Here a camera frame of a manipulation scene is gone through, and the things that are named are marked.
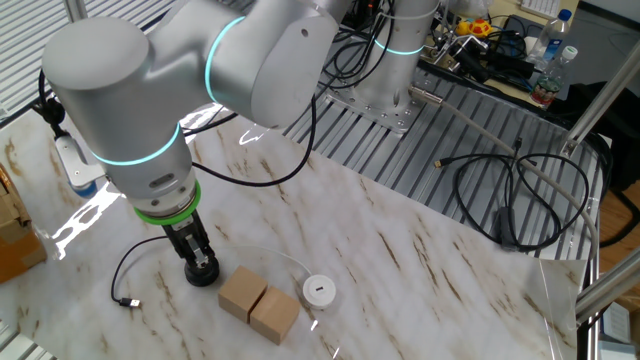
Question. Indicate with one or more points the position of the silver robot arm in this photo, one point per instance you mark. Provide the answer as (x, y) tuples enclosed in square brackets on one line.
[(125, 100)]

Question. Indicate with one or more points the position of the black round docking station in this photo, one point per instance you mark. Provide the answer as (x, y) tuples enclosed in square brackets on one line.
[(202, 279)]

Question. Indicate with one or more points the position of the black bag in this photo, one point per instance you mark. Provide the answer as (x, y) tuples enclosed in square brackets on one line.
[(625, 160)]

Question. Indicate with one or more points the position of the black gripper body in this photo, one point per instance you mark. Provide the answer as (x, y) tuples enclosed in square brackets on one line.
[(182, 230)]

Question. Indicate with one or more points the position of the yellow wooden desk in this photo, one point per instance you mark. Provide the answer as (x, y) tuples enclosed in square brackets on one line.
[(502, 7)]

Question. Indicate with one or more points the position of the marble patterned sheet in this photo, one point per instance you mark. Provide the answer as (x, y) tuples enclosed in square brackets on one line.
[(400, 250)]

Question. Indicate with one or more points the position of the white keyboard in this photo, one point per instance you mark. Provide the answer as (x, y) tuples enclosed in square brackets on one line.
[(540, 6)]

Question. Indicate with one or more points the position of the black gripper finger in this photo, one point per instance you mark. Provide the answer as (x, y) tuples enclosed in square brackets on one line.
[(186, 261), (200, 252)]

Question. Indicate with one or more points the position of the blue cap water bottle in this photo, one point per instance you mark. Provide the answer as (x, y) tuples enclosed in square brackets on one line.
[(550, 40)]

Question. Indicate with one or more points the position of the yellow red toy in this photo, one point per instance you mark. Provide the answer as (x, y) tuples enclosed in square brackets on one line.
[(479, 28)]

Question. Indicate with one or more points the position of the brown cardboard box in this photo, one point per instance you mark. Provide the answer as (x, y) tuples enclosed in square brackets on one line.
[(15, 250)]

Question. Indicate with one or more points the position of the aluminium frame post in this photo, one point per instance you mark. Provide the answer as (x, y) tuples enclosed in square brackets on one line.
[(607, 287), (600, 100), (75, 7)]

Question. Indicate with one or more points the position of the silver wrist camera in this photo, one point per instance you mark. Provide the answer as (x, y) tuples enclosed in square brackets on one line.
[(75, 160)]

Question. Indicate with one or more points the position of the white round docking station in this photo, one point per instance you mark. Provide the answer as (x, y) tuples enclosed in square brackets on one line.
[(320, 298)]

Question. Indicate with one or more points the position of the white cap plastic bottle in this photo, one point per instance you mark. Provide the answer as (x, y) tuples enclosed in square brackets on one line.
[(550, 82)]

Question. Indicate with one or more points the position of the white box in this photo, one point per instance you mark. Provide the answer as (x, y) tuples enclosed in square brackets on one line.
[(615, 325)]

